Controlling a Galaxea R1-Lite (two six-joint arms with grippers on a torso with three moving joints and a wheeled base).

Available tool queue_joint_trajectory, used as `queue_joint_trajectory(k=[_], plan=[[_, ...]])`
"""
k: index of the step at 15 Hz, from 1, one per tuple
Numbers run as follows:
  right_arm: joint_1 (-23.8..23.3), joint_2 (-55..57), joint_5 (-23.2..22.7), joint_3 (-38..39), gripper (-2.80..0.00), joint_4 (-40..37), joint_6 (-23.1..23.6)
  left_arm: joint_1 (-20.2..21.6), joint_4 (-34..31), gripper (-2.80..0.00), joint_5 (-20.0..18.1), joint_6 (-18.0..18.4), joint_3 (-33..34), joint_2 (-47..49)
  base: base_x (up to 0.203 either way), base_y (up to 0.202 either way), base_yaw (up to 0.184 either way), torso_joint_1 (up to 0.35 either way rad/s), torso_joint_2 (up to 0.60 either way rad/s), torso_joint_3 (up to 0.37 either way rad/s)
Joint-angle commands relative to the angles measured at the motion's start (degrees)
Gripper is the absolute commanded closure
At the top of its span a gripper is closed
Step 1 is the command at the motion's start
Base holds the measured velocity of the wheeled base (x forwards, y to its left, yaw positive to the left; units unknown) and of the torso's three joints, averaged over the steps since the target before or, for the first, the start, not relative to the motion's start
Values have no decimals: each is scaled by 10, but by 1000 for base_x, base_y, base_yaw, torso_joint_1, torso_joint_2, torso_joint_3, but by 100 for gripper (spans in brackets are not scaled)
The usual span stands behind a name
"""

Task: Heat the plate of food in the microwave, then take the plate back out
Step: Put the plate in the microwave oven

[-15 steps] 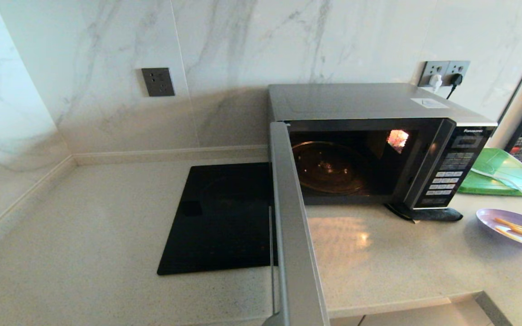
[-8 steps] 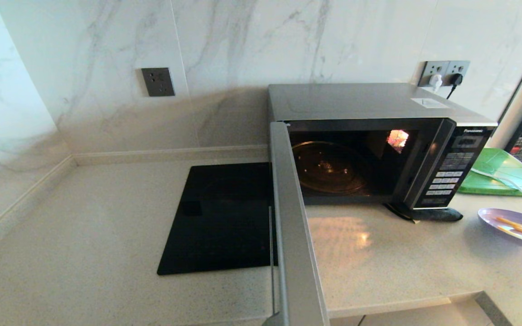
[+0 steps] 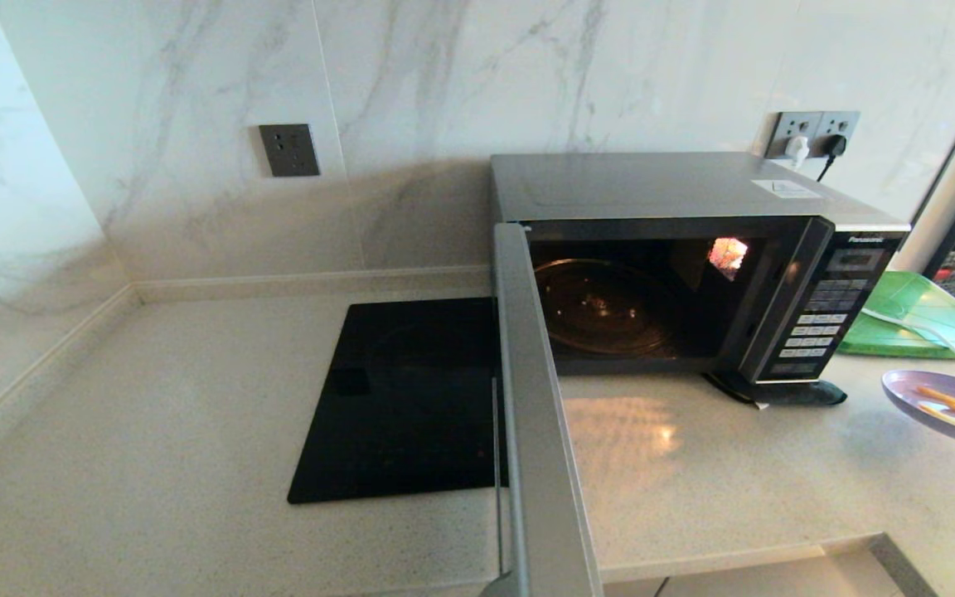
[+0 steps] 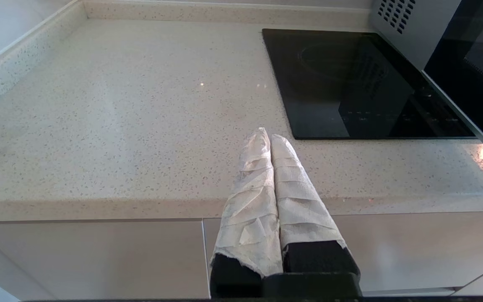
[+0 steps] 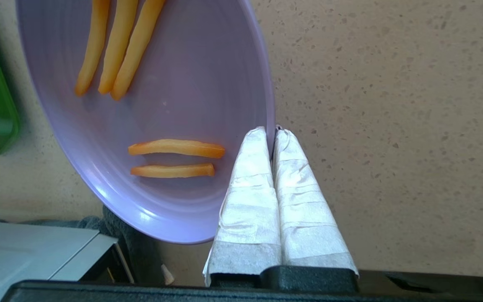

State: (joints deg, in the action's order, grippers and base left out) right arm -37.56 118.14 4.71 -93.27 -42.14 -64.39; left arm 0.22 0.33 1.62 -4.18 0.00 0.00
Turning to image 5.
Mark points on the right gripper wrapped right finger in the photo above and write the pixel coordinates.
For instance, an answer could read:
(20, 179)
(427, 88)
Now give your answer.
(304, 218)

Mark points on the right gripper wrapped left finger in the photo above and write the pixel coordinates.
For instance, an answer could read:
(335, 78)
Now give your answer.
(250, 218)

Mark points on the purple plastic plate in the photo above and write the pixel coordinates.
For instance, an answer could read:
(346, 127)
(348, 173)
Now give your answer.
(183, 84)

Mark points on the silver Panasonic microwave oven body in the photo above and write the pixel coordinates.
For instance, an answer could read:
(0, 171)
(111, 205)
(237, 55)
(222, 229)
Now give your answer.
(23, 251)

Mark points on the short orange french fry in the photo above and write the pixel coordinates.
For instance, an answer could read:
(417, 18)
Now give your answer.
(172, 170)
(176, 148)

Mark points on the small white wedge piece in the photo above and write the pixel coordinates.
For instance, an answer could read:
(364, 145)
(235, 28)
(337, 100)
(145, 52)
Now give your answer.
(167, 276)

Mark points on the long orange french fry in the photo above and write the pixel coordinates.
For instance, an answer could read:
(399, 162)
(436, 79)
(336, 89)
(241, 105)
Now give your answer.
(118, 46)
(92, 46)
(138, 46)

